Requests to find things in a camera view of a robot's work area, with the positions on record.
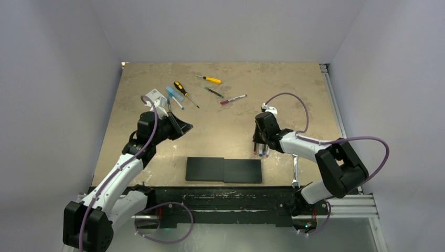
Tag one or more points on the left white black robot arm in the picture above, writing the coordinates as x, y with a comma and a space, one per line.
89, 224

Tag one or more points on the black base frame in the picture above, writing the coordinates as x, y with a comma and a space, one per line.
224, 205

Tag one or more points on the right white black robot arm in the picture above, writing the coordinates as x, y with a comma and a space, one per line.
340, 167

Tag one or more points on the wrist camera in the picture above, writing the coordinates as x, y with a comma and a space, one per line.
267, 108
159, 100

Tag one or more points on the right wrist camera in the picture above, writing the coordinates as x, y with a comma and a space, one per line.
267, 108

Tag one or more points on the light blue cap marker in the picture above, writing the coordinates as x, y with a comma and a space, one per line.
178, 103

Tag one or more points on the yellow handle screwdriver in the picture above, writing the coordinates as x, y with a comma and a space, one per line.
210, 79

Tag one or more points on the silver wrench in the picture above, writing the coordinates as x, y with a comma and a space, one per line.
295, 182

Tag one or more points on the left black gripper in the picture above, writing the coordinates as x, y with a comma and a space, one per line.
182, 127

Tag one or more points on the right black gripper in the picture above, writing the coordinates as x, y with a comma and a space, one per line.
256, 138

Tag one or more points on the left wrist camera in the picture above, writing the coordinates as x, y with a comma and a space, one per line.
159, 100

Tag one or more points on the black rectangular block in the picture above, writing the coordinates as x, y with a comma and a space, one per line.
218, 169

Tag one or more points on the black yellow screwdriver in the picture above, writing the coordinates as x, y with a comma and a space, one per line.
180, 88

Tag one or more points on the magenta cap marker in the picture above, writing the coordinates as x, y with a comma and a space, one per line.
232, 99

